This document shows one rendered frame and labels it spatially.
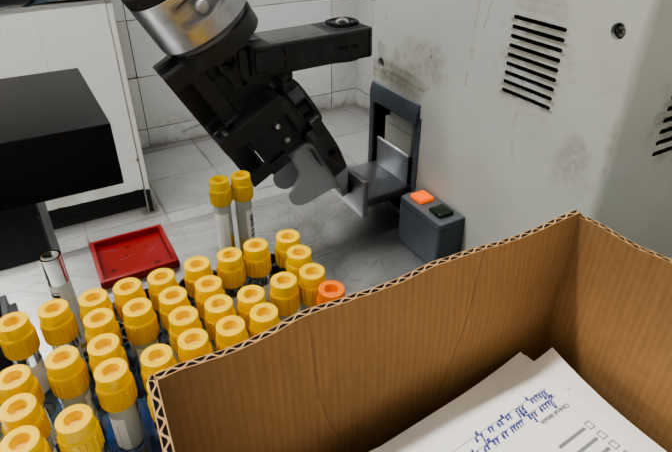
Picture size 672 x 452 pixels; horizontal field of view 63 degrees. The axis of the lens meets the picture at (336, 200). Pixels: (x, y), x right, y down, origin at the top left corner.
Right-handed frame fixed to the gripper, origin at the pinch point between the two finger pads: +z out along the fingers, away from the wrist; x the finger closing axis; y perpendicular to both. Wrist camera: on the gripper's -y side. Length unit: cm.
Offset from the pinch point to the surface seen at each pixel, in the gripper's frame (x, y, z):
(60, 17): -158, 18, 6
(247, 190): 6.3, 7.7, -10.8
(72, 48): -158, 22, 15
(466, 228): 11.9, -4.7, 3.4
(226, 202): 6.2, 9.5, -11.1
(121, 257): -4.3, 20.7, -6.8
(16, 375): 18.8, 21.1, -19.9
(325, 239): 2.3, 5.2, 2.4
